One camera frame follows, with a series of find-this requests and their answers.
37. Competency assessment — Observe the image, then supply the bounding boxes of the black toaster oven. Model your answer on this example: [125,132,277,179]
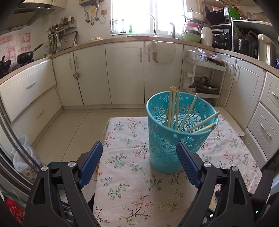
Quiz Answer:
[211,24,232,51]

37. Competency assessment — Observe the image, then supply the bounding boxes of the white electric kettle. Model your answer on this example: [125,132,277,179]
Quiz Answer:
[258,34,277,67]

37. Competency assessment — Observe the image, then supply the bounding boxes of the green mixing bowl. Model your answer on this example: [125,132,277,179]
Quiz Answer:
[182,32,201,43]

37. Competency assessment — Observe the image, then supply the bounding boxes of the white three-tier storage cart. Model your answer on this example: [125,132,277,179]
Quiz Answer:
[180,49,227,106]

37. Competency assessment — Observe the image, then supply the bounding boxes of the white water heater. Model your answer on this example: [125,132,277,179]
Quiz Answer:
[78,0,104,7]

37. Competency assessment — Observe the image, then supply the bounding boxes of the wall utensil rack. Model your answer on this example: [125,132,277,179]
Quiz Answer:
[45,16,78,54]

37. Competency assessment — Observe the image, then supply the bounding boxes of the white plastic bag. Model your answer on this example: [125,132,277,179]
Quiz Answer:
[12,135,40,177]

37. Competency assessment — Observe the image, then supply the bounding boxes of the white thermos jug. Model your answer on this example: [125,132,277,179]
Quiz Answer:
[201,27,213,47]

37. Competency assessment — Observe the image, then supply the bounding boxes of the floral white tablecloth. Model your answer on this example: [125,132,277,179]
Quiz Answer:
[94,116,262,226]

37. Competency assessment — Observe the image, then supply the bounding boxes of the black wok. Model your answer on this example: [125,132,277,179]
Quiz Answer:
[0,56,11,78]

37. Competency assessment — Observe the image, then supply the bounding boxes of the dark pot on cart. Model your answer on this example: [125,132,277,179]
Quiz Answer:
[188,76,219,95]

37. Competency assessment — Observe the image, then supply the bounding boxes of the black microwave oven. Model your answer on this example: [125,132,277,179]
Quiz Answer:
[205,7,231,25]

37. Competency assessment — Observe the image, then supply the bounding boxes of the teal perforated plastic basket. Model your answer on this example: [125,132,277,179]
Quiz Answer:
[146,91,218,174]

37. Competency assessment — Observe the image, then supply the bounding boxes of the white plastic bag holder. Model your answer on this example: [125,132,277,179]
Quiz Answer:
[147,40,176,64]

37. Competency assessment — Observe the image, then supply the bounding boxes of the black frying pan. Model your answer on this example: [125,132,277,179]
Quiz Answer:
[17,43,44,65]

